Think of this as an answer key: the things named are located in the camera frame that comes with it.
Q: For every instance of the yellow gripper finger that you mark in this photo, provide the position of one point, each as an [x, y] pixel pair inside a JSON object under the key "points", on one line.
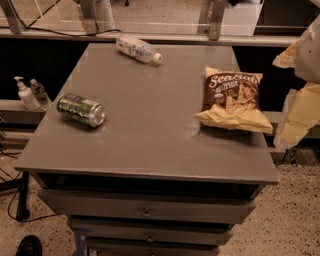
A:
{"points": [[301, 112], [287, 58]]}

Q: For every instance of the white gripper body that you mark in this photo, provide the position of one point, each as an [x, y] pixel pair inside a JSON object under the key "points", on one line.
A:
{"points": [[308, 55]]}

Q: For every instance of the green soda can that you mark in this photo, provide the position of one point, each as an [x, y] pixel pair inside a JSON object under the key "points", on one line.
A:
{"points": [[81, 109]]}

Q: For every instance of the sea salt chips bag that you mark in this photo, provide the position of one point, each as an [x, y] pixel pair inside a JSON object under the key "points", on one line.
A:
{"points": [[231, 101]]}

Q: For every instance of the grey drawer cabinet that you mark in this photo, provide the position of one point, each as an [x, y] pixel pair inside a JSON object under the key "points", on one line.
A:
{"points": [[150, 152]]}

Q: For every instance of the clear plastic water bottle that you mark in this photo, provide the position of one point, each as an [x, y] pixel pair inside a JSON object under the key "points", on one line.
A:
{"points": [[138, 49]]}

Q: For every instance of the top drawer knob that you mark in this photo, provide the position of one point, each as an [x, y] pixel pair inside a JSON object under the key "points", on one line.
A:
{"points": [[146, 213]]}

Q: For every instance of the drawer knob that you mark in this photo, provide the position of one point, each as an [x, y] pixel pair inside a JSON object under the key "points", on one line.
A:
{"points": [[146, 213], [150, 238]]}

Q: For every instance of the small water bottle on shelf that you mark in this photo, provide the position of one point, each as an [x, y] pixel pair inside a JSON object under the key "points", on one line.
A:
{"points": [[40, 93]]}

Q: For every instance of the white pump dispenser bottle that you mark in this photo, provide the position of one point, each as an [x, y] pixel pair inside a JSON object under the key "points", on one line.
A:
{"points": [[26, 95]]}

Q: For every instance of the black table leg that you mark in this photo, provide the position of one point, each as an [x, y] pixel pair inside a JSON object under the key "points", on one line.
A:
{"points": [[22, 211]]}

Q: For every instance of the black shoe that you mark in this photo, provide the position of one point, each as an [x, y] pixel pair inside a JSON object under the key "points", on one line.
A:
{"points": [[29, 246]]}

